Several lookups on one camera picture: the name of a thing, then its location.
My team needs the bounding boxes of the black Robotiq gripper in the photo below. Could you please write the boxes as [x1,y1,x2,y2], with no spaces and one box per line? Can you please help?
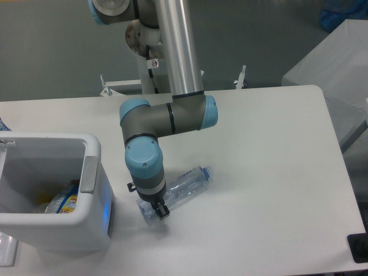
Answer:
[137,186,170,220]

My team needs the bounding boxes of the clear crushed plastic bottle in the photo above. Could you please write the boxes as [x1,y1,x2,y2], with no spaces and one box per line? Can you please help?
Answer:
[136,166,214,225]

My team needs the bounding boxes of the blue snack wrapper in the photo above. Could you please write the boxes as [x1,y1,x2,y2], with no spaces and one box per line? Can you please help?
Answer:
[44,179,80,214]

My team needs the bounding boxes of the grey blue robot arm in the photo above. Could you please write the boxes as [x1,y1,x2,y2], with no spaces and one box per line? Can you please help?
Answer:
[89,1,218,219]

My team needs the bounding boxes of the yellow white trash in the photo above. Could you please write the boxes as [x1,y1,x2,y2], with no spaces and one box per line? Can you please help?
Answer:
[34,191,55,213]

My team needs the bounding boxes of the white trash can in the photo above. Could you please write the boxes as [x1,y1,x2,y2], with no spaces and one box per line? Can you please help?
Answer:
[1,131,114,251]

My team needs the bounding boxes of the blue patterned object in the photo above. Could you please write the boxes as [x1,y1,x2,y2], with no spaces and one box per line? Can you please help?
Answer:
[0,118,11,131]

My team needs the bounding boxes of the grey covered side table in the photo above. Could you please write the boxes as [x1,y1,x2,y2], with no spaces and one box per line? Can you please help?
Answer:
[282,20,367,152]

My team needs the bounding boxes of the blue plastic bag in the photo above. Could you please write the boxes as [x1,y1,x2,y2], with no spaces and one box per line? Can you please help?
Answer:
[319,0,367,33]

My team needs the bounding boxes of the white pedestal foot bracket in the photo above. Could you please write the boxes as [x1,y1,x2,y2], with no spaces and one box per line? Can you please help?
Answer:
[99,74,142,97]

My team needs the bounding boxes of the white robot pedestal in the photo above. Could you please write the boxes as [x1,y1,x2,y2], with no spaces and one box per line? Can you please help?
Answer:
[125,20,171,94]

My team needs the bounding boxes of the black clamp mount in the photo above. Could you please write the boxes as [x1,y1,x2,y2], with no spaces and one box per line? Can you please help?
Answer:
[347,233,367,263]

